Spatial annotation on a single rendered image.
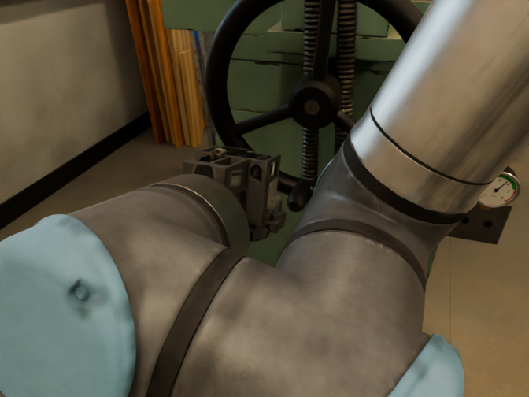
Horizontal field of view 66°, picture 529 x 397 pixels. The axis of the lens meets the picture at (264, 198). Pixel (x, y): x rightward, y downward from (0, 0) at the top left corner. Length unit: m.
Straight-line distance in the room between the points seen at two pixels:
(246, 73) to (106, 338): 0.60
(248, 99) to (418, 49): 0.53
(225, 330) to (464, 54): 0.16
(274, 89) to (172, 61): 1.42
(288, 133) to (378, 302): 0.56
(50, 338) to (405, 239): 0.18
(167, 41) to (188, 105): 0.31
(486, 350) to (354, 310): 1.18
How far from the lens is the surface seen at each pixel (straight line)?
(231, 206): 0.29
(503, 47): 0.21
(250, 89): 0.73
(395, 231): 0.25
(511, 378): 1.34
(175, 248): 0.20
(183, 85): 2.10
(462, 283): 1.53
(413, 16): 0.47
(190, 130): 2.18
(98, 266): 0.18
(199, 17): 0.74
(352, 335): 0.19
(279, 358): 0.18
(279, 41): 0.59
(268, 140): 0.76
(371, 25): 0.57
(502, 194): 0.71
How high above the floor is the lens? 0.99
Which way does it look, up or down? 34 degrees down
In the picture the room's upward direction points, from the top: straight up
